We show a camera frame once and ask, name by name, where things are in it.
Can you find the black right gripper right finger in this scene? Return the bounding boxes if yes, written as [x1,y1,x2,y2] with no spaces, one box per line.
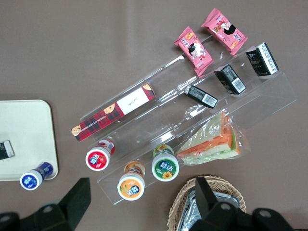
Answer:
[194,176,295,231]

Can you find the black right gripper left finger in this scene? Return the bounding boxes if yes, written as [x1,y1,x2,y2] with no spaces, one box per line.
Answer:
[0,177,91,231]

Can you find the triangle sandwich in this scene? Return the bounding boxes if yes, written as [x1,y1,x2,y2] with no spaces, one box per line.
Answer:
[177,111,251,167]

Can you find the cream plastic tray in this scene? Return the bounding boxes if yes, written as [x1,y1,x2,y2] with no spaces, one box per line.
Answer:
[0,99,59,181]

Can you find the silver foil container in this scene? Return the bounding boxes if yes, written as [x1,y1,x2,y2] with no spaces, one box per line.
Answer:
[179,187,241,231]

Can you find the oval wicker basket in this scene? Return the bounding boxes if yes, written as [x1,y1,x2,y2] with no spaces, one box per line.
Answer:
[167,176,248,231]

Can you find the blue cap gum jar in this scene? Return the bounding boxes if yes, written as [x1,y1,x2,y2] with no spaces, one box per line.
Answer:
[19,161,54,191]

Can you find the red cap gum jar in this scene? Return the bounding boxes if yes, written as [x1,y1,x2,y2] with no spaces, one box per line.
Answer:
[85,138,116,171]

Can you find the black snack packet with barcode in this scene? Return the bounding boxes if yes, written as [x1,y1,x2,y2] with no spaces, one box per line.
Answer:
[245,42,280,77]
[214,64,247,95]
[0,140,15,161]
[184,84,219,109]

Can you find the red plaid cookie box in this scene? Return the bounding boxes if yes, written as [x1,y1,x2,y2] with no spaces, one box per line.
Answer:
[71,83,156,142]

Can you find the clear acrylic stepped shelf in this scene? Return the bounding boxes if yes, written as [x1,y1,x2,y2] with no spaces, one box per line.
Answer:
[79,36,297,205]

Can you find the pink cartoon snack pack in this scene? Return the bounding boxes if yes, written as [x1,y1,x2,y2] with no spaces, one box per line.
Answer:
[174,26,214,77]
[201,8,248,56]

